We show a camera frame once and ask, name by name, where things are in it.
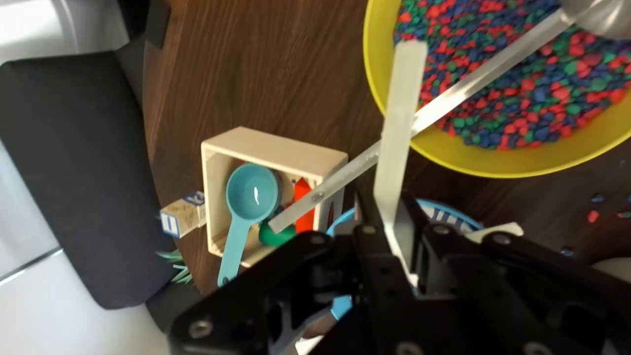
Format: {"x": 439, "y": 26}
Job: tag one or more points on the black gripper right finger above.
{"x": 479, "y": 310}

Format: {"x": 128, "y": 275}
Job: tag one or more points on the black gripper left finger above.
{"x": 386, "y": 303}

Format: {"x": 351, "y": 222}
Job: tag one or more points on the white plastic spoon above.
{"x": 392, "y": 153}

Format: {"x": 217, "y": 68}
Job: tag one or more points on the black and white patterned bowl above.
{"x": 502, "y": 228}

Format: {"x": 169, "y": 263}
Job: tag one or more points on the teal measuring spoon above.
{"x": 250, "y": 196}

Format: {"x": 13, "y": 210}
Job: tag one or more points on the colourful cereal pieces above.
{"x": 544, "y": 97}

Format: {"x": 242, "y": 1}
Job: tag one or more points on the yellow bowl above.
{"x": 595, "y": 139}

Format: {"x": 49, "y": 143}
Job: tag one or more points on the green object in box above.
{"x": 274, "y": 239}

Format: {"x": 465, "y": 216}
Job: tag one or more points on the light wooden box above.
{"x": 289, "y": 161}

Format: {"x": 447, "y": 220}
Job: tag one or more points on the round dark wooden table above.
{"x": 293, "y": 68}

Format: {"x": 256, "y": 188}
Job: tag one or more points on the metal measuring scoop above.
{"x": 605, "y": 19}

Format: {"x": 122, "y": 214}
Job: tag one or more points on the dark grey bench seat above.
{"x": 75, "y": 135}

